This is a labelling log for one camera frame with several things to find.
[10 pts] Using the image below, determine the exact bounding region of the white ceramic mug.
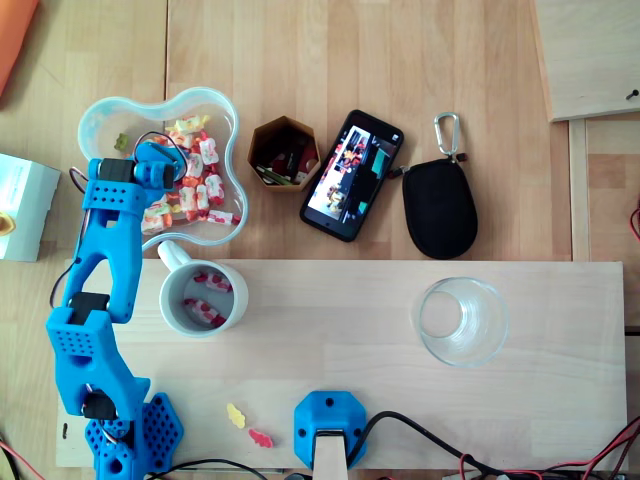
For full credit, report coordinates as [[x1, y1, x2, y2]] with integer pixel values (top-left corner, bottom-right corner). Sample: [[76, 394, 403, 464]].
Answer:
[[157, 239, 250, 339]]

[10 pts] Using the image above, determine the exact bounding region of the red white wrapped candy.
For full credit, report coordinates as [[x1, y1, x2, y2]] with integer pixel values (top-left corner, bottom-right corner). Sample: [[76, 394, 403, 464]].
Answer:
[[195, 183, 212, 221], [204, 172, 226, 206], [198, 136, 221, 167], [193, 272, 234, 294], [183, 298, 226, 329], [206, 209, 243, 228]]

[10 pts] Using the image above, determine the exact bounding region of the translucent wavy candy bowl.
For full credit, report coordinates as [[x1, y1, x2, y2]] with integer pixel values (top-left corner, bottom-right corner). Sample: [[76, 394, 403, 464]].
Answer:
[[77, 86, 250, 252]]

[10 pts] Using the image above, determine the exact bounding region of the brown hexagonal container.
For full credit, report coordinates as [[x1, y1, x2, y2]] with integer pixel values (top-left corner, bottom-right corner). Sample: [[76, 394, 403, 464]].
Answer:
[[246, 115, 321, 195]]

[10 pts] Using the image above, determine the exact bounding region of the white cardboard box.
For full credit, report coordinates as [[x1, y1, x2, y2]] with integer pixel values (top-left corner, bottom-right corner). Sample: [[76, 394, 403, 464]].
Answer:
[[0, 152, 62, 263]]

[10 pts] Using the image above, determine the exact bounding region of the black smartphone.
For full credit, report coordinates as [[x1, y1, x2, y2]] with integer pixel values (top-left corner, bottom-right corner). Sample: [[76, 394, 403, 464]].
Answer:
[[298, 108, 405, 244]]

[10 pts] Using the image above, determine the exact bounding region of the orange sheet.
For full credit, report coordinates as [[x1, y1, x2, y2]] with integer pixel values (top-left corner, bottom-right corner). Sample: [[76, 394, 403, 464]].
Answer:
[[0, 0, 40, 101]]

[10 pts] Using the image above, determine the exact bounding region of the yellow gummy bear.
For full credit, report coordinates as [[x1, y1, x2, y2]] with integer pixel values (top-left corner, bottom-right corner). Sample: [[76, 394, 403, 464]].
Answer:
[[225, 402, 249, 430]]

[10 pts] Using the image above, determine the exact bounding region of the light wooden board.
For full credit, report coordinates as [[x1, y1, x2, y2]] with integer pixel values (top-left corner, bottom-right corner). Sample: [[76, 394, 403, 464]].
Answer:
[[55, 258, 629, 471]]

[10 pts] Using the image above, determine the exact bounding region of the silver carabiner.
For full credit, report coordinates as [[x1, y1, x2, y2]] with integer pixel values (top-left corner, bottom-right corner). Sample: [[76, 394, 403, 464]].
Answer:
[[432, 111, 461, 157]]

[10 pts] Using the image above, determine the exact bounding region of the black zip pouch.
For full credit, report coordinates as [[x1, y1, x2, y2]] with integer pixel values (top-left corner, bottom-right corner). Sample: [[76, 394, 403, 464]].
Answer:
[[388, 152, 480, 261]]

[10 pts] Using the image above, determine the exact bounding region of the clear drinking glass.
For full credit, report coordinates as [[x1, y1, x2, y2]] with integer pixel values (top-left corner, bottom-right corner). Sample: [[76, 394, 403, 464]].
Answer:
[[410, 277, 510, 369]]

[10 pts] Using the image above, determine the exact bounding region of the light wooden panel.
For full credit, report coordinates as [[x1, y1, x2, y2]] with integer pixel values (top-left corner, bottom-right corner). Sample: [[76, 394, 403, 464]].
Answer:
[[533, 0, 640, 124]]

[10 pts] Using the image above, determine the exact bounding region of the black cable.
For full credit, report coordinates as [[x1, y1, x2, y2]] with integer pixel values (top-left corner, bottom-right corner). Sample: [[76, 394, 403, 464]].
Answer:
[[144, 458, 271, 480], [349, 410, 506, 480]]

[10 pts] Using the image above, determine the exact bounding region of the blue post mount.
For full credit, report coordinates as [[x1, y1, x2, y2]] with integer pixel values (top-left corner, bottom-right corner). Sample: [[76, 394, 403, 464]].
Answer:
[[293, 390, 370, 471]]

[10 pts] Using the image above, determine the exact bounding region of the wooden post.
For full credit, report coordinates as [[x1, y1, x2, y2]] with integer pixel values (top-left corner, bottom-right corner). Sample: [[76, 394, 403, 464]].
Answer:
[[313, 432, 348, 480]]

